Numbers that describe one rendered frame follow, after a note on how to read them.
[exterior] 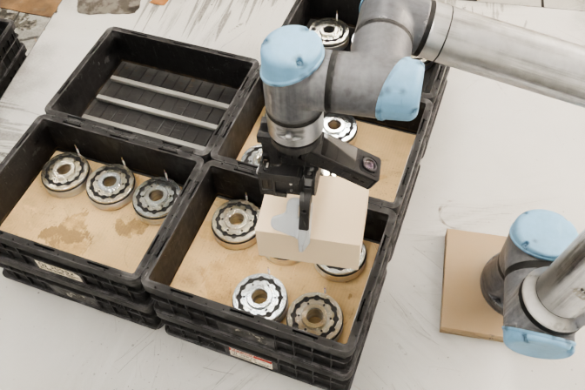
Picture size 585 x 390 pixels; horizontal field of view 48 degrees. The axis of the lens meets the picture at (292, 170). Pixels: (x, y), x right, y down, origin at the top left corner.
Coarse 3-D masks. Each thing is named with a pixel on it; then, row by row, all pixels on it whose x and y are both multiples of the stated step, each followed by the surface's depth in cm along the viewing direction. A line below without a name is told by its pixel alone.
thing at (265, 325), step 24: (216, 168) 133; (240, 168) 132; (192, 192) 130; (168, 240) 122; (384, 240) 122; (168, 288) 116; (216, 312) 114; (240, 312) 113; (360, 312) 114; (288, 336) 111; (312, 336) 110
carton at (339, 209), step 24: (336, 192) 103; (360, 192) 103; (264, 216) 101; (312, 216) 101; (336, 216) 101; (360, 216) 100; (264, 240) 102; (288, 240) 100; (312, 240) 99; (336, 240) 98; (360, 240) 98; (336, 264) 103
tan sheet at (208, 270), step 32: (192, 256) 131; (224, 256) 131; (256, 256) 131; (192, 288) 127; (224, 288) 127; (288, 288) 126; (320, 288) 126; (352, 288) 126; (320, 320) 122; (352, 320) 122
